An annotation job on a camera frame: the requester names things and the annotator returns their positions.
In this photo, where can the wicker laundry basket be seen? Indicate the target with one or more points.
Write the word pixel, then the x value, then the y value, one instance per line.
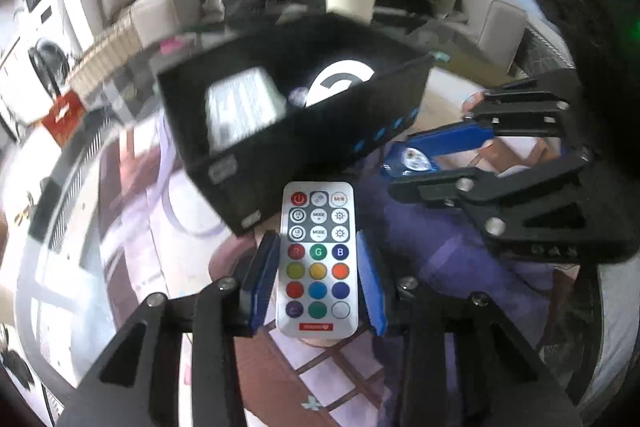
pixel 105 57

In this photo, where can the white remote control coloured buttons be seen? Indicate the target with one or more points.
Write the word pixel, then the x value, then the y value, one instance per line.
pixel 317 257

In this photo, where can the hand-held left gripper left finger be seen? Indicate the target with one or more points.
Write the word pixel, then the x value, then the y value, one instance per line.
pixel 262 277

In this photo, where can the grey sofa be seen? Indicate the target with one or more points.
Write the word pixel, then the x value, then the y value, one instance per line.
pixel 155 14

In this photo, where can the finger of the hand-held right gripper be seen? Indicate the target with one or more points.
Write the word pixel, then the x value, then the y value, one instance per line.
pixel 525 202
pixel 450 139

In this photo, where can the red gift box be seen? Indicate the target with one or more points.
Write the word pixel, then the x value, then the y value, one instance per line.
pixel 61 117

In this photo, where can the phone in green case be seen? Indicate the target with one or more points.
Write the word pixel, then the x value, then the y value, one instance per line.
pixel 470 64

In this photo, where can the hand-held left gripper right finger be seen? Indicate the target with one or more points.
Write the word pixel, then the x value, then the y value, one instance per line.
pixel 372 287

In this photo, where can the white washing machine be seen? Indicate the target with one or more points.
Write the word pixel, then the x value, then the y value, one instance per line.
pixel 42 52

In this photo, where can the white round disc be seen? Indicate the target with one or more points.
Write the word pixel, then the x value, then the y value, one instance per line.
pixel 345 79

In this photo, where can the black white patterned rug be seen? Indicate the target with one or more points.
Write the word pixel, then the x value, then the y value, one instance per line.
pixel 65 217

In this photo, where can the printed anime mat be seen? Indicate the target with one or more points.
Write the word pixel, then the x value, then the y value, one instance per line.
pixel 430 247

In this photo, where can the black shoes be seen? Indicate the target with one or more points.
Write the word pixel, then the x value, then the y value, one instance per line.
pixel 12 367

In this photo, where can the black box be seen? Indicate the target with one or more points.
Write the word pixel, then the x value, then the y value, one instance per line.
pixel 235 177

